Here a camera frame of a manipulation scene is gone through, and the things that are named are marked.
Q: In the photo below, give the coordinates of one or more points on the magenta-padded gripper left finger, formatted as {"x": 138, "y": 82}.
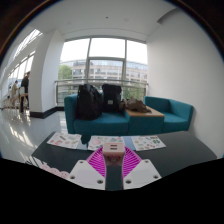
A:
{"x": 87, "y": 173}

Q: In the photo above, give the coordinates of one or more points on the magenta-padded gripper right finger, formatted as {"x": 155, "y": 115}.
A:
{"x": 141, "y": 173}

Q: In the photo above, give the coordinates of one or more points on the printed sticker sheet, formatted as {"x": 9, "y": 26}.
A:
{"x": 105, "y": 142}
{"x": 148, "y": 142}
{"x": 64, "y": 140}

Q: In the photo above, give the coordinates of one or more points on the teal sofa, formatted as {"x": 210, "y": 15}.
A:
{"x": 103, "y": 125}

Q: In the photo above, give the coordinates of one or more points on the wooden sofa table top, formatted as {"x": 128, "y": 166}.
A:
{"x": 146, "y": 113}

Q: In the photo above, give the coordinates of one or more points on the brown jacket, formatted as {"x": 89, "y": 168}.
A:
{"x": 136, "y": 105}

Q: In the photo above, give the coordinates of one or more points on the large black backpack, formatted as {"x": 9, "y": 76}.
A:
{"x": 88, "y": 101}

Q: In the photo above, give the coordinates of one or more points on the black backpack with white label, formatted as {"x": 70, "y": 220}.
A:
{"x": 111, "y": 96}

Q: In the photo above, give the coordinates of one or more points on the metal window railing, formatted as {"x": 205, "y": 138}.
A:
{"x": 66, "y": 82}

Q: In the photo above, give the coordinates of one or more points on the person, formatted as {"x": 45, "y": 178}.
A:
{"x": 14, "y": 91}
{"x": 24, "y": 86}

